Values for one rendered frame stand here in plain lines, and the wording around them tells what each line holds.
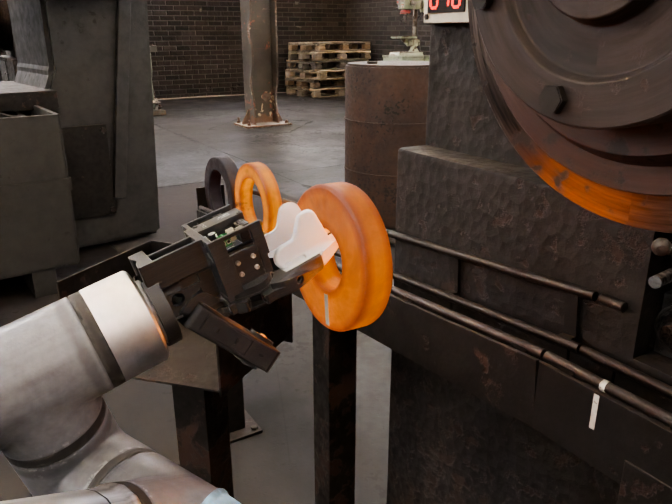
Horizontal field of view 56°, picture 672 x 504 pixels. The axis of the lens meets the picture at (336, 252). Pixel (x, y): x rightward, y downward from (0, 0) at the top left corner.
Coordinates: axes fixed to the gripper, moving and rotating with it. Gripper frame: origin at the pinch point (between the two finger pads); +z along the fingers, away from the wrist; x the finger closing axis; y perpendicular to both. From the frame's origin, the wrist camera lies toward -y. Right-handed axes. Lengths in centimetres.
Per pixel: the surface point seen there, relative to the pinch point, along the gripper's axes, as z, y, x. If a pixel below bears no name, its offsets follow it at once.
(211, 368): -13.2, -20.7, 22.1
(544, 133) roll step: 19.6, 5.8, -11.2
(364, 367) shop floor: 46, -99, 99
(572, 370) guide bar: 14.6, -18.2, -16.3
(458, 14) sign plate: 37.3, 13.3, 18.8
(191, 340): -12.4, -21.5, 33.1
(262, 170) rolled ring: 20, -12, 66
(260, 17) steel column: 290, -38, 629
